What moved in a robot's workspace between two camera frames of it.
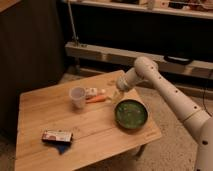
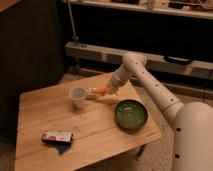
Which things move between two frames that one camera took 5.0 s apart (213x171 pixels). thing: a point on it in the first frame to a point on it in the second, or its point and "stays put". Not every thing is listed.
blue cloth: [62, 147] stays put
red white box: [56, 136] stays put
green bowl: [131, 114] stays put
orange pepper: [97, 99] to [100, 90]
